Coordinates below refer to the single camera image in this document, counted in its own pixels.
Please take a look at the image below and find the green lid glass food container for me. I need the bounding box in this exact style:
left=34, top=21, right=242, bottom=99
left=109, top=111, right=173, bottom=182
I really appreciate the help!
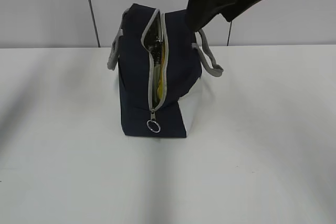
left=152, top=64, right=161, bottom=106

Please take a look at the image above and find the yellow banana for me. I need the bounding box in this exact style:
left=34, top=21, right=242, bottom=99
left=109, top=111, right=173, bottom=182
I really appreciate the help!
left=154, top=41, right=166, bottom=101

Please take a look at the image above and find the navy and white lunch bag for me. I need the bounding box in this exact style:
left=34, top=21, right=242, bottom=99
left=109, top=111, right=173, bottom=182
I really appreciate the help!
left=107, top=4, right=223, bottom=138

